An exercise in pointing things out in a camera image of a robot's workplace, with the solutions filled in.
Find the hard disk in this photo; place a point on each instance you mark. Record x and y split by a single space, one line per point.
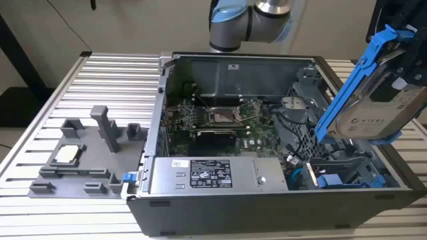
367 120

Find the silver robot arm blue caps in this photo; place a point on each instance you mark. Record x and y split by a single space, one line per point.
229 32

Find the empty blue disk carrier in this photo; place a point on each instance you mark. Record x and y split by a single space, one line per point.
329 181

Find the RAM slot bank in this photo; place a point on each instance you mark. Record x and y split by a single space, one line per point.
220 128

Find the grey metal drive cage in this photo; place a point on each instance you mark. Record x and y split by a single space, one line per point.
300 105

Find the green motherboard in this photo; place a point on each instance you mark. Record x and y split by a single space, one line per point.
260 145

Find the CPU socket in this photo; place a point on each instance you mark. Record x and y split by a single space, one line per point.
224 116

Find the black graphics card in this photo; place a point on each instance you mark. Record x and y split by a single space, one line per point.
216 140

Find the grey power supply unit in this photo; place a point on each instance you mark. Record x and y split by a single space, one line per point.
216 175

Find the black open PC case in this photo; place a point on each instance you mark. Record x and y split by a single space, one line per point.
233 215

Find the blue case latch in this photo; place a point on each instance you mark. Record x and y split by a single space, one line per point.
129 177

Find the grey parts rack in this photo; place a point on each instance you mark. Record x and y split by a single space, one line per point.
100 175

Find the silver CPU chip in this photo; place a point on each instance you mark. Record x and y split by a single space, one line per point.
67 153

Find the black table corner bracket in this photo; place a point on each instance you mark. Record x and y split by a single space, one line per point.
85 53

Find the black furniture frame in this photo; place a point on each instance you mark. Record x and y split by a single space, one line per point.
20 75

